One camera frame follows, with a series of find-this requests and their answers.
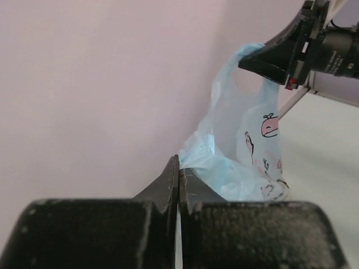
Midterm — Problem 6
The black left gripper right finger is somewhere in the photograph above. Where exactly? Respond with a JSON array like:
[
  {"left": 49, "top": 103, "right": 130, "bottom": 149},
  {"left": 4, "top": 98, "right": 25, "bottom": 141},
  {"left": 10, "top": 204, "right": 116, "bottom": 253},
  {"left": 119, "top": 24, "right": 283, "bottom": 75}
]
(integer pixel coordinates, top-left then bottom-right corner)
[{"left": 179, "top": 169, "right": 349, "bottom": 268}]

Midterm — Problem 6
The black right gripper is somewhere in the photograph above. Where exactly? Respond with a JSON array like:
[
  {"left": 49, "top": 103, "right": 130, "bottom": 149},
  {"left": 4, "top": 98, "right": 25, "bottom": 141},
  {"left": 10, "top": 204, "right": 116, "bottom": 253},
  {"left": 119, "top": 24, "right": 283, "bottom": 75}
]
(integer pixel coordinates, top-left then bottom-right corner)
[{"left": 238, "top": 1, "right": 358, "bottom": 89}]

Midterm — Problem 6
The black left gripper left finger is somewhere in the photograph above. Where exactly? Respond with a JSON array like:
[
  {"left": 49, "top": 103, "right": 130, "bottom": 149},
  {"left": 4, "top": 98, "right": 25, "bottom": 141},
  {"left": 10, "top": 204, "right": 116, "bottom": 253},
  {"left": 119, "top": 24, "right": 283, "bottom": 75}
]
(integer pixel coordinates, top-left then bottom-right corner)
[{"left": 1, "top": 156, "right": 180, "bottom": 268}]

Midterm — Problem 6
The light blue plastic bag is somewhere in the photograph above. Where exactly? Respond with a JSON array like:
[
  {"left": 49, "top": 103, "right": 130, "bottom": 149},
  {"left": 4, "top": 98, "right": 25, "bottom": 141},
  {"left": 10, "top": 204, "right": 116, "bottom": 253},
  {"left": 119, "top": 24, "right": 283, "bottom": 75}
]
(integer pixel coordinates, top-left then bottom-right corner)
[{"left": 179, "top": 43, "right": 290, "bottom": 202}]

